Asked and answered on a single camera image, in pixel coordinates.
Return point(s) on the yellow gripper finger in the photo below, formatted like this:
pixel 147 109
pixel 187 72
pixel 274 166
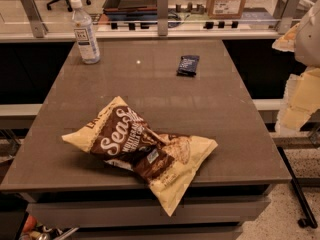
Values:
pixel 286 43
pixel 301 100

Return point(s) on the brown sea salt chip bag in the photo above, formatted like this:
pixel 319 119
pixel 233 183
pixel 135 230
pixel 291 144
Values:
pixel 122 138

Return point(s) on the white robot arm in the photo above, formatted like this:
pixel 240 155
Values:
pixel 307 43

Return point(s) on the clear plastic water bottle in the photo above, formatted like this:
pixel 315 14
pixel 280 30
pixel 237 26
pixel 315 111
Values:
pixel 84 33

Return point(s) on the cardboard box with label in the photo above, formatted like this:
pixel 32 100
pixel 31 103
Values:
pixel 225 9

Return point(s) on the dark blue snack bar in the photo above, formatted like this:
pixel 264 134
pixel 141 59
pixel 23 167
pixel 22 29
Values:
pixel 188 65

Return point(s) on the black floor stand leg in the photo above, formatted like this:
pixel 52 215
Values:
pixel 309 219

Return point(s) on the grey drawer front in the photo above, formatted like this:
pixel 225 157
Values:
pixel 148 212

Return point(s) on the dark tray of items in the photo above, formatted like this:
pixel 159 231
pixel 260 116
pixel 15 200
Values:
pixel 130 10

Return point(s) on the right metal railing post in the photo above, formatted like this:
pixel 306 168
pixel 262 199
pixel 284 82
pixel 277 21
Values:
pixel 286 16

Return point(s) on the metal railing post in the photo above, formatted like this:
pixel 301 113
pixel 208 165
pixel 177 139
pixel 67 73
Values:
pixel 286 16
pixel 38 27
pixel 162 17

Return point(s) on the middle metal railing post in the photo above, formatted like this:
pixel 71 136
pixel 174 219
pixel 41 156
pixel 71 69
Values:
pixel 162 17

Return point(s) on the left metal railing post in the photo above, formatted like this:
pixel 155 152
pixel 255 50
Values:
pixel 38 27

